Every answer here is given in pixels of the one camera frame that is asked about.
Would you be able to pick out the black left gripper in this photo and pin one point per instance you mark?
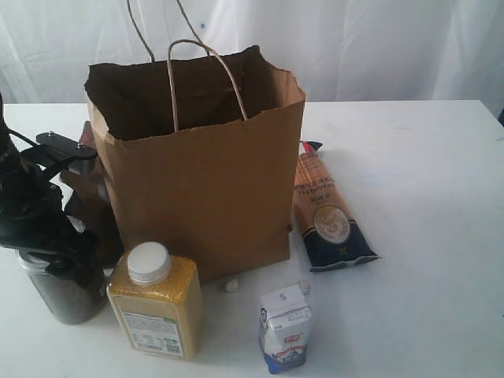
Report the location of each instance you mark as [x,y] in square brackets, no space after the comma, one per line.
[33,221]

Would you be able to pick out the clear can of dark grains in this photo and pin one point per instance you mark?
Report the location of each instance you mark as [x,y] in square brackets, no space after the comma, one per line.
[73,289]

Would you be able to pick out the brown paper bag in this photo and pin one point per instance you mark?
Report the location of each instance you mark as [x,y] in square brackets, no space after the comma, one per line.
[200,155]

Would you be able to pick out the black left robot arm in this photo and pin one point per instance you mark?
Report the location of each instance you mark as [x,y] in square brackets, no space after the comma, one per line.
[14,143]

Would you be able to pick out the brown pouch with orange label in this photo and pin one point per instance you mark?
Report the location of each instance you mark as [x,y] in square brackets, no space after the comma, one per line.
[90,203]

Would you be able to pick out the yellow millet plastic bottle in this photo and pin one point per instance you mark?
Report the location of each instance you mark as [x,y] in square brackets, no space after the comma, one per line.
[157,300]

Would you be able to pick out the small white pebble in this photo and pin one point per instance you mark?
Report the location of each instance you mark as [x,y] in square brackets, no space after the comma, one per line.
[231,286]

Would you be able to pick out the small white blue carton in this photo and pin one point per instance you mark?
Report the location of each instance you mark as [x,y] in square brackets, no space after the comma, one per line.
[285,322]

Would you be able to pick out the spaghetti pasta packet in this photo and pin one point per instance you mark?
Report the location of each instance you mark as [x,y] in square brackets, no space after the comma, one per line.
[331,234]

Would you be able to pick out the white backdrop curtain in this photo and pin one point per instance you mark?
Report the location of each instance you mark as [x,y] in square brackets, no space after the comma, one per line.
[338,50]

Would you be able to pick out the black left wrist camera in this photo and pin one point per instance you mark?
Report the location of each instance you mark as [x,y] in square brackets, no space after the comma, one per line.
[61,147]

